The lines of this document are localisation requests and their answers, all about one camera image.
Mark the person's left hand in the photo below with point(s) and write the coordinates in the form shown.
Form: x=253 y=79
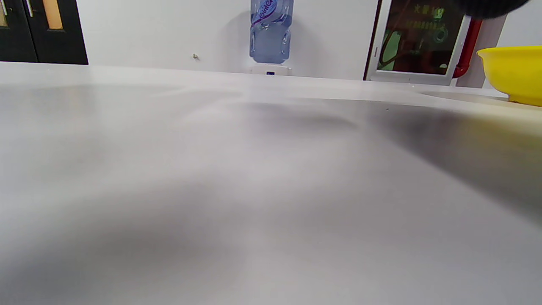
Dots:
x=487 y=7

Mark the yellow plastic bowl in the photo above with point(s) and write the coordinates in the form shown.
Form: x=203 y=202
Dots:
x=514 y=74

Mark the red pipe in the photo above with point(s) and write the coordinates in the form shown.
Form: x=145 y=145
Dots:
x=468 y=48

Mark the glass door hydrant cabinet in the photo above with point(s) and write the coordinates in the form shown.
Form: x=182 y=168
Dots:
x=419 y=40

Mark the blue water bottle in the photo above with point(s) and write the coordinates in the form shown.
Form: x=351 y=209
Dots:
x=271 y=36

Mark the white water dispenser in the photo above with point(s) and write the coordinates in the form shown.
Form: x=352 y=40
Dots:
x=270 y=69

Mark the black door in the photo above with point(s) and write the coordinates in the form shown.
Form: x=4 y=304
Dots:
x=36 y=38

